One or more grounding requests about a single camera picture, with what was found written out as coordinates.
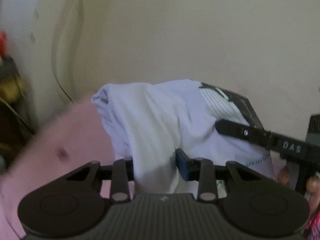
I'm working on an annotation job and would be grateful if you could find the red plastic bag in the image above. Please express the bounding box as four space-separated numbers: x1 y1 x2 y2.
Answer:
0 30 8 55

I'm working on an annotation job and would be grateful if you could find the white shirt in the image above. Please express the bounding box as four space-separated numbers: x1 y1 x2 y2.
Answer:
90 79 275 195

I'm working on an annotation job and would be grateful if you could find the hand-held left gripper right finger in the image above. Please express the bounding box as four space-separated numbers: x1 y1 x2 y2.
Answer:
175 148 269 202

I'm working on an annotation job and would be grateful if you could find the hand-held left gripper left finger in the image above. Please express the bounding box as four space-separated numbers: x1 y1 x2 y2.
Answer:
65 157 134 203

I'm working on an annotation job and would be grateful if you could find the black wall cable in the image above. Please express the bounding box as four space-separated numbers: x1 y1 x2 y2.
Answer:
51 0 84 103

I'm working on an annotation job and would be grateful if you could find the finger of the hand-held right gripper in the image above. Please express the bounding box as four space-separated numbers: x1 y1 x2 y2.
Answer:
215 119 272 150

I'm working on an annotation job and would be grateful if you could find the person's right hand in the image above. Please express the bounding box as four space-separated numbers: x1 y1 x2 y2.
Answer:
277 166 320 203

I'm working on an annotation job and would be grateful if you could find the pink floral bedsheet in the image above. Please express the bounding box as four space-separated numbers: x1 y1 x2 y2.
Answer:
0 97 320 240

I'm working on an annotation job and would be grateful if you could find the dark wooden nightstand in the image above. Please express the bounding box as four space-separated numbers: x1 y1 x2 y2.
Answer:
0 55 38 170

